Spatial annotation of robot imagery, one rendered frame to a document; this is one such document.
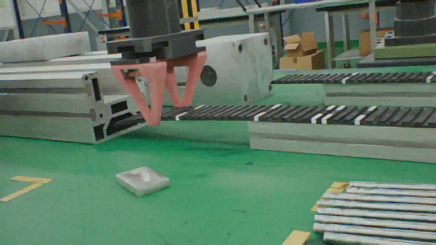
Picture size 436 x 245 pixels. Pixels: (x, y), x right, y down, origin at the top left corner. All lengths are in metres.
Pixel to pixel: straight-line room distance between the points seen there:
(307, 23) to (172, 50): 8.12
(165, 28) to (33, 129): 0.25
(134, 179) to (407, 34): 0.75
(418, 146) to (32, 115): 0.49
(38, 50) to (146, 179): 0.58
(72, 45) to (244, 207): 0.69
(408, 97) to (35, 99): 0.46
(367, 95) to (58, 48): 0.58
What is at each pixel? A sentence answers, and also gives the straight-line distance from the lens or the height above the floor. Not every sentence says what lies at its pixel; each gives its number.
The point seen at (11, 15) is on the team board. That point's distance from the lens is 6.16.
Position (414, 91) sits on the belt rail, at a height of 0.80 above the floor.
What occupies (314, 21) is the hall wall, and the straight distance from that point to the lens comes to 8.58.
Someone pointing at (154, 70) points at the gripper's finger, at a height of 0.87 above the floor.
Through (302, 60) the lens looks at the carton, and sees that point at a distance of 5.65.
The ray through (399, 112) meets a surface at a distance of 0.46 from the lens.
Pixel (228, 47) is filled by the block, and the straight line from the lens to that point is 0.67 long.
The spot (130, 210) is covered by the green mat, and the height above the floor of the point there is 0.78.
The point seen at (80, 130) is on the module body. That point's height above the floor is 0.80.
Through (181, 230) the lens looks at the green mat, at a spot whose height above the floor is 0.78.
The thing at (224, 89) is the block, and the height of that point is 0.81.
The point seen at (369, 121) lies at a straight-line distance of 0.43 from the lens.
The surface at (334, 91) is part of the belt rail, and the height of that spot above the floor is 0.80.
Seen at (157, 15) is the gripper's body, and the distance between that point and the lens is 0.54.
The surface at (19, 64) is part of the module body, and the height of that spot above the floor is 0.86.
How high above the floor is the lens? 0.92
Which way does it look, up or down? 13 degrees down
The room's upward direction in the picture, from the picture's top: 7 degrees counter-clockwise
